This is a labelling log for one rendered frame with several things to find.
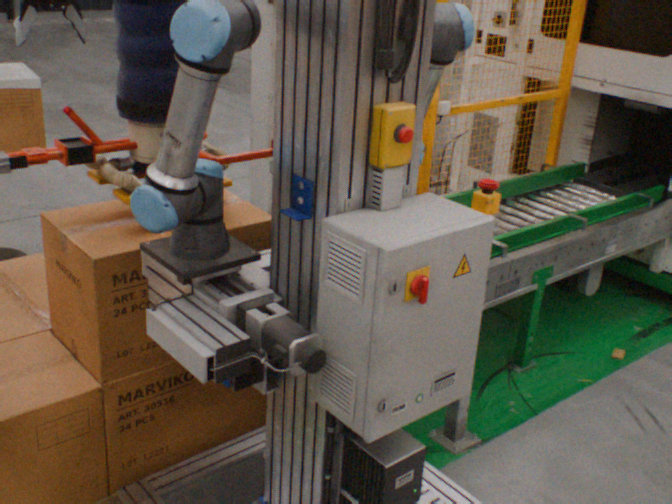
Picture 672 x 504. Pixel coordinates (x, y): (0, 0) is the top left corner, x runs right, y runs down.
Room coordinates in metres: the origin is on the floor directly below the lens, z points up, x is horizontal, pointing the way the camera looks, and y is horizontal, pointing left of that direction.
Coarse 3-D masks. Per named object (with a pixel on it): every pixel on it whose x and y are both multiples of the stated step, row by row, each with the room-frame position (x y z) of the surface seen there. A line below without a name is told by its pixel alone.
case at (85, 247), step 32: (224, 192) 2.49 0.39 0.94; (64, 224) 2.13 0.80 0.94; (96, 224) 2.14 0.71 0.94; (128, 224) 2.16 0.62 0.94; (256, 224) 2.24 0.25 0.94; (64, 256) 2.07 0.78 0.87; (96, 256) 1.92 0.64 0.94; (128, 256) 1.97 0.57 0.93; (64, 288) 2.09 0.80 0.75; (96, 288) 1.91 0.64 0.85; (128, 288) 1.97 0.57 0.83; (64, 320) 2.11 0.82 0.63; (96, 320) 1.91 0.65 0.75; (128, 320) 1.96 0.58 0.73; (96, 352) 1.92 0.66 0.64; (128, 352) 1.96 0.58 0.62; (160, 352) 2.02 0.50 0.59
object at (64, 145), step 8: (56, 144) 2.09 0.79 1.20; (64, 144) 2.05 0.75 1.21; (72, 144) 2.10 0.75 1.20; (80, 144) 2.10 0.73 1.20; (88, 144) 2.11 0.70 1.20; (64, 152) 2.04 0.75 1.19; (72, 152) 2.04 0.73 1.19; (80, 152) 2.06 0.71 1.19; (88, 152) 2.08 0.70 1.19; (64, 160) 2.04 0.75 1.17; (72, 160) 2.04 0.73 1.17; (80, 160) 2.05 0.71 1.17; (88, 160) 2.07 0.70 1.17
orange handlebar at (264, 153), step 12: (108, 144) 2.14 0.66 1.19; (120, 144) 2.15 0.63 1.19; (132, 144) 2.17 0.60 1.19; (12, 156) 2.00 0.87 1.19; (36, 156) 2.00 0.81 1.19; (48, 156) 2.02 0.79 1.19; (60, 156) 2.04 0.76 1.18; (204, 156) 2.10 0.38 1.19; (228, 156) 2.10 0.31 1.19; (240, 156) 2.12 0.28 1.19; (252, 156) 2.14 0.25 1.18; (264, 156) 2.17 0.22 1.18
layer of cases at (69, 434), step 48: (0, 288) 2.46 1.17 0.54; (0, 336) 2.14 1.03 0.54; (48, 336) 2.16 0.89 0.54; (0, 384) 1.88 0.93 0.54; (48, 384) 1.89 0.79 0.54; (96, 384) 1.91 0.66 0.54; (144, 384) 1.99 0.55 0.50; (192, 384) 2.09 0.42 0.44; (0, 432) 1.71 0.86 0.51; (48, 432) 1.80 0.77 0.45; (96, 432) 1.88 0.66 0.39; (144, 432) 1.98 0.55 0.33; (192, 432) 2.09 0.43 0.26; (240, 432) 2.21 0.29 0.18; (0, 480) 1.70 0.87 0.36; (48, 480) 1.79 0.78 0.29; (96, 480) 1.88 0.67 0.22
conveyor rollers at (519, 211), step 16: (528, 192) 3.87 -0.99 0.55; (544, 192) 3.89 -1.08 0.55; (560, 192) 3.92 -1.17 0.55; (576, 192) 3.94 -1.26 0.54; (592, 192) 3.97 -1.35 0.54; (512, 208) 3.61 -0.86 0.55; (528, 208) 3.63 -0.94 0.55; (544, 208) 3.66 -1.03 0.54; (560, 208) 3.69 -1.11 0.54; (576, 208) 3.72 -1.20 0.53; (640, 208) 3.76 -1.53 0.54; (496, 224) 3.42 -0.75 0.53; (512, 224) 3.46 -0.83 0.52; (528, 224) 3.41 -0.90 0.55; (592, 224) 3.46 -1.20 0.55
